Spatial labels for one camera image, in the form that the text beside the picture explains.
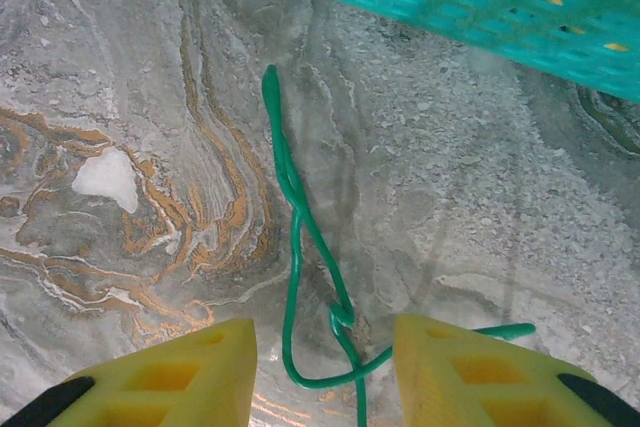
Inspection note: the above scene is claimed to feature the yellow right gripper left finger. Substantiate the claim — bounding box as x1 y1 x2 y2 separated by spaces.
48 317 259 427

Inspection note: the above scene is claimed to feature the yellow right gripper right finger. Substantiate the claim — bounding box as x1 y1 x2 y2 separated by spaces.
392 313 622 427

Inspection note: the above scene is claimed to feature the green wire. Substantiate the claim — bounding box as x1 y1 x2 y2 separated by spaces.
261 64 538 427

